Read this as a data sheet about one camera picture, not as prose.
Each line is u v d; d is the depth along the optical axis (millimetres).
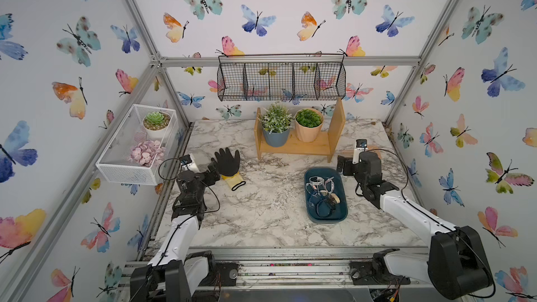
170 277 412
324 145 1023
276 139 913
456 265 398
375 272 670
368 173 651
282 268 769
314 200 889
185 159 708
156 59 910
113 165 589
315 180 962
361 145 739
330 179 959
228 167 1014
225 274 741
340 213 867
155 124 712
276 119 903
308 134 974
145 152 622
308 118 959
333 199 887
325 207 887
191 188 634
